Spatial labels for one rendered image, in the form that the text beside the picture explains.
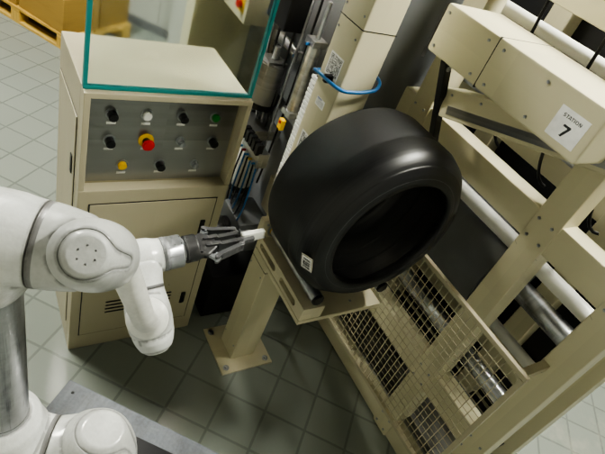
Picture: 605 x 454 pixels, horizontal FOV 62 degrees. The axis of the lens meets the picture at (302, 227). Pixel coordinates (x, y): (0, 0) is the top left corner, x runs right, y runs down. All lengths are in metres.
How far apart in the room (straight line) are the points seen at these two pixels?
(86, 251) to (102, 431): 0.57
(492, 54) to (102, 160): 1.26
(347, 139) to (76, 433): 0.97
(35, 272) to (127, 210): 1.18
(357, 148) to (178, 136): 0.71
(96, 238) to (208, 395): 1.78
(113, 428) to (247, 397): 1.32
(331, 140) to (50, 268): 0.92
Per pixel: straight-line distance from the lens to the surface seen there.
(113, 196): 1.89
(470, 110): 1.77
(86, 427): 1.22
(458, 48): 1.65
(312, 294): 1.68
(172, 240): 1.35
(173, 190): 1.93
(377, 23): 1.59
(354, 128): 1.47
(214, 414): 2.41
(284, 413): 2.49
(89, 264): 0.73
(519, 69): 1.52
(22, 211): 0.79
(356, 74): 1.64
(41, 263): 0.77
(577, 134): 1.41
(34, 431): 1.23
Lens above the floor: 2.07
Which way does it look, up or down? 37 degrees down
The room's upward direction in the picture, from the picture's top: 23 degrees clockwise
